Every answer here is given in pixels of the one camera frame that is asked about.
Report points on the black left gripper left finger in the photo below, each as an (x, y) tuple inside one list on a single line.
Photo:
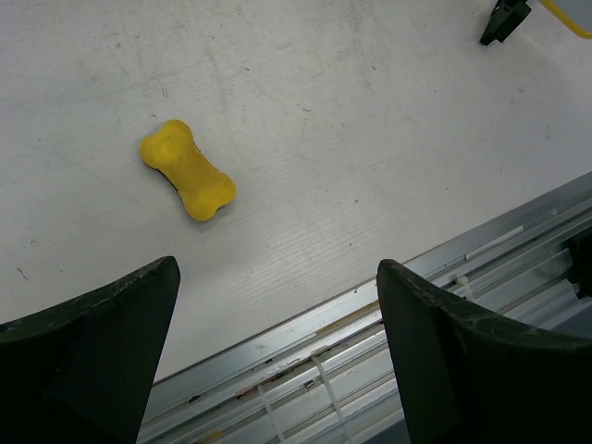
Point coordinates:
[(82, 371)]

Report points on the yellow bone-shaped eraser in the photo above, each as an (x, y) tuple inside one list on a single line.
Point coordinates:
[(202, 188)]

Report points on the aluminium frame rail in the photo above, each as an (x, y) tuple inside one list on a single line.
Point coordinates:
[(326, 375)]

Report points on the yellow framed whiteboard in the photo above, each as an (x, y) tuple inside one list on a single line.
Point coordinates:
[(574, 14)]

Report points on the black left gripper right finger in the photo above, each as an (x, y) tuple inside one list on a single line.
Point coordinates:
[(468, 375)]

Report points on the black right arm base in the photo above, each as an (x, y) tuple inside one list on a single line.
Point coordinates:
[(580, 249)]

